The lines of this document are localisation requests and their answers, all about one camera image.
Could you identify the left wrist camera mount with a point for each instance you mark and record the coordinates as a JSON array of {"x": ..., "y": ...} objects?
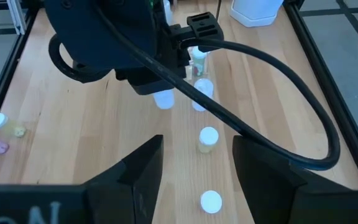
[{"x": 204, "y": 25}]

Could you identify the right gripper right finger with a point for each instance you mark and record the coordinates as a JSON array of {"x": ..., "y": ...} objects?
[{"x": 284, "y": 193}]

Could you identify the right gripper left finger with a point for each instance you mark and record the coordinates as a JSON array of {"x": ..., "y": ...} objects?
[{"x": 126, "y": 193}]

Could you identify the black aluminium table frame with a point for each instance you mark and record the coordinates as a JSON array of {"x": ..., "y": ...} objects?
[{"x": 304, "y": 32}]

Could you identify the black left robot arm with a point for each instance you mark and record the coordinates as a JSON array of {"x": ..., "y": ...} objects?
[{"x": 104, "y": 31}]

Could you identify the teal medicine bottle white cap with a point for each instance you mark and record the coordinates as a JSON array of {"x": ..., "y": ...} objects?
[
  {"x": 199, "y": 62},
  {"x": 164, "y": 100}
]

